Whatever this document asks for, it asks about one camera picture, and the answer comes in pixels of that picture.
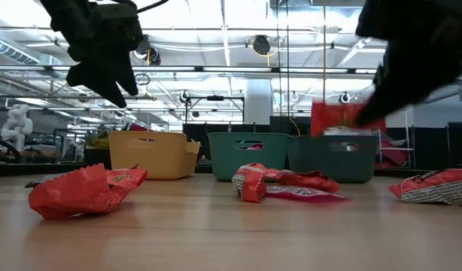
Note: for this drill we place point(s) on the red Twizzlers candy pack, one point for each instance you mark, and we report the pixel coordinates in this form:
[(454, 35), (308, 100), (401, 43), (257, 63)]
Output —
[(302, 192)]

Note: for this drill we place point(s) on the orange Reese's candy pack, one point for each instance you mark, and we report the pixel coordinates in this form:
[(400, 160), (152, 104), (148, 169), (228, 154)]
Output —
[(332, 116), (434, 186), (251, 182), (84, 195)]

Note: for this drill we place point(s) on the metal rack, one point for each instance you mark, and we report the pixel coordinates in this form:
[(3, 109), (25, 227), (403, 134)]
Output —
[(406, 128)]

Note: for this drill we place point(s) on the red storage bin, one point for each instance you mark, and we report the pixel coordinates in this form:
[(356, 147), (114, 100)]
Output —
[(138, 128), (394, 156)]

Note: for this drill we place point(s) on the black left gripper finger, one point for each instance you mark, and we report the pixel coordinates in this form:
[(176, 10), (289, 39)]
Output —
[(103, 84), (127, 77)]

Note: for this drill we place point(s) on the potted succulent plant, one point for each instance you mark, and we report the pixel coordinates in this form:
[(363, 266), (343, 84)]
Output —
[(97, 141)]

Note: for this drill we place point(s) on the teal plastic bin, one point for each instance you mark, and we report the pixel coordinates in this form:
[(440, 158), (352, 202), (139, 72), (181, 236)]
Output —
[(250, 165)]

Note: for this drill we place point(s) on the yellow plastic bin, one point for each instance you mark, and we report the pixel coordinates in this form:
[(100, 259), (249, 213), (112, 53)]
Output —
[(152, 162)]

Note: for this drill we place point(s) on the black gantry frame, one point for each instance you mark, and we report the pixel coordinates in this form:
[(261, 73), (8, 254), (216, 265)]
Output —
[(216, 98)]

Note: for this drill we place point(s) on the white robot figure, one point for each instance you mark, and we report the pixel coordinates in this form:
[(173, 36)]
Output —
[(16, 124)]

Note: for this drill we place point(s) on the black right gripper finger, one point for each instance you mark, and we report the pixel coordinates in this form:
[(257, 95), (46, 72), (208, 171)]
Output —
[(400, 94)]

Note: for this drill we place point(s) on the dark blue plastic bin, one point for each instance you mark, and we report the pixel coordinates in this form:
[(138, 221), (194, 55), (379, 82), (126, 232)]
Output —
[(336, 162)]

